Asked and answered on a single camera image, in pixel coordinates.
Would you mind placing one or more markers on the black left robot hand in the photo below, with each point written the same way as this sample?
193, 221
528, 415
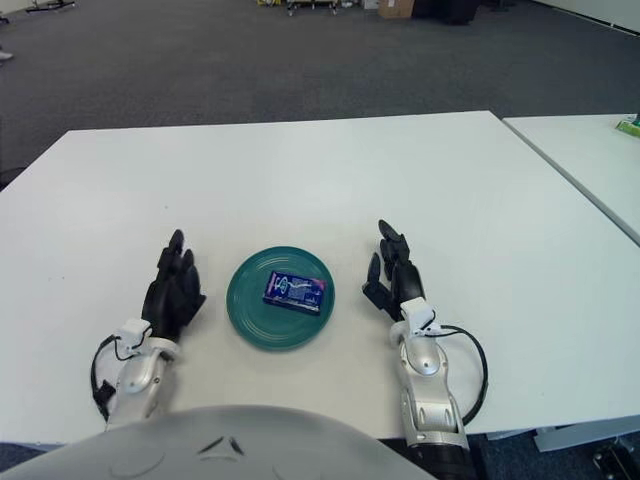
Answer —
172, 295

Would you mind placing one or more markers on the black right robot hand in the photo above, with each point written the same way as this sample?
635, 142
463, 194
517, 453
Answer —
407, 285

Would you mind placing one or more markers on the blue gum pack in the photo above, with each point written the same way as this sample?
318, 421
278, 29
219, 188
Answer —
295, 292

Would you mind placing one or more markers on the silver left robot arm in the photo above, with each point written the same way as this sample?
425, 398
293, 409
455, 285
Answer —
137, 385

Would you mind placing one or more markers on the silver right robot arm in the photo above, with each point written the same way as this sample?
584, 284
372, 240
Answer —
430, 395

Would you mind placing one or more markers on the green round plate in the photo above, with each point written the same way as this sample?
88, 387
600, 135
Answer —
250, 310

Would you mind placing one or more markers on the grey robot torso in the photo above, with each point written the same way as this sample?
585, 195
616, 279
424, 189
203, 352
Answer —
200, 450

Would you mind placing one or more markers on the green and white box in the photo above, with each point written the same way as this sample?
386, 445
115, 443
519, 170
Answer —
629, 127

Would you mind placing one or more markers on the black cabinet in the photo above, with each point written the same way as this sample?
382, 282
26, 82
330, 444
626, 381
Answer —
445, 11

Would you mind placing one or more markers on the brown cardboard box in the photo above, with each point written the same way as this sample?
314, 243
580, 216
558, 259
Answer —
396, 7

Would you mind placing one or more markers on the wheeled metal rack base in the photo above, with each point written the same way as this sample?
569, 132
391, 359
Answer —
325, 5

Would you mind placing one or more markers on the black floor stand base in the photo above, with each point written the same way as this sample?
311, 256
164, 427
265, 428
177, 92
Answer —
50, 5

